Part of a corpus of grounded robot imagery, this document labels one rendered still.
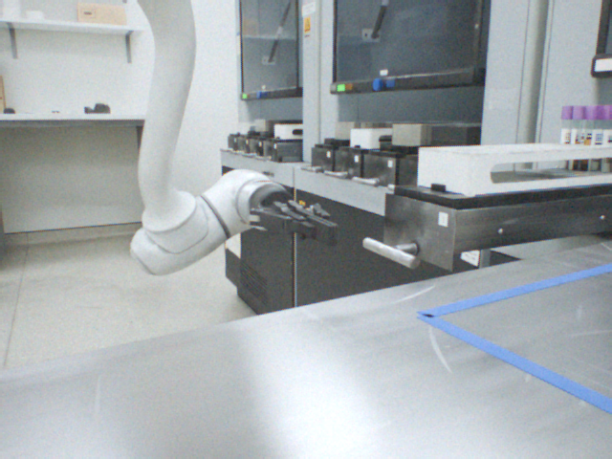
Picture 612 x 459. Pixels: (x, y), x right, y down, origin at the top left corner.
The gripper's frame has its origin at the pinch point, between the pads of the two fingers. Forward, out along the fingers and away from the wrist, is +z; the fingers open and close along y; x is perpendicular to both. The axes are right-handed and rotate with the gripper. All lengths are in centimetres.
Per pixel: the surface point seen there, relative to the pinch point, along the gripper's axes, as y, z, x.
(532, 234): 17.6, 20.9, -2.2
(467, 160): 9.0, 18.3, -11.2
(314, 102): 45, -95, -19
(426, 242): 5.5, 16.3, -1.5
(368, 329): -21, 46, -8
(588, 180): 29.1, 19.0, -7.9
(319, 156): 36, -73, -3
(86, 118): -17, -266, -12
